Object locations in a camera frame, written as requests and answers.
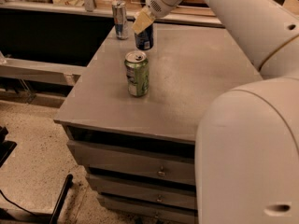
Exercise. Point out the blue pepsi can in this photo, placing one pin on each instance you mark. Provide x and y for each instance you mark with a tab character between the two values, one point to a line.
144	40

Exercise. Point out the black chair leg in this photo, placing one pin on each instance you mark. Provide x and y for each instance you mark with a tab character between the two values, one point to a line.
60	202

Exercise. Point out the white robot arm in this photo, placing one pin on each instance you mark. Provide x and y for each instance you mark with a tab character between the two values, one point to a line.
246	154

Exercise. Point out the black object at left edge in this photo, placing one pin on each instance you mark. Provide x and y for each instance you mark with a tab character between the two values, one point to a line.
6	147

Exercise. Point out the top grey drawer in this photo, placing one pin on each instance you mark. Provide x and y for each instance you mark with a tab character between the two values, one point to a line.
133	161

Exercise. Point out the silver blue redbull can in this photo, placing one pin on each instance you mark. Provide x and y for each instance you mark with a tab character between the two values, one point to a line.
120	19

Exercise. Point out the middle grey drawer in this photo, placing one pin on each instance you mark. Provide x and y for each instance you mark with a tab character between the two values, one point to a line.
143	191

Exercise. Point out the grey drawer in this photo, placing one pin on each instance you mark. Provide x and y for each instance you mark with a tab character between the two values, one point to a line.
143	191
133	161
148	209

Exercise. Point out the grey drawer cabinet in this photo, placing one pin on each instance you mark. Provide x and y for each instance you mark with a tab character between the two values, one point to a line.
189	67

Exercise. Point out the grey metal shelf rail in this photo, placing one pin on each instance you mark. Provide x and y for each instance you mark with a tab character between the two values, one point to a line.
53	73

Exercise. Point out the green soda can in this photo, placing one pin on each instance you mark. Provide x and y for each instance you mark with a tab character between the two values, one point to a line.
137	72

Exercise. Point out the bottom grey drawer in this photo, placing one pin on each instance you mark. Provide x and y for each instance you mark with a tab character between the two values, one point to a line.
148	209

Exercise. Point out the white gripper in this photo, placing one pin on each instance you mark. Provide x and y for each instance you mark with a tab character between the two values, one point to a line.
158	4

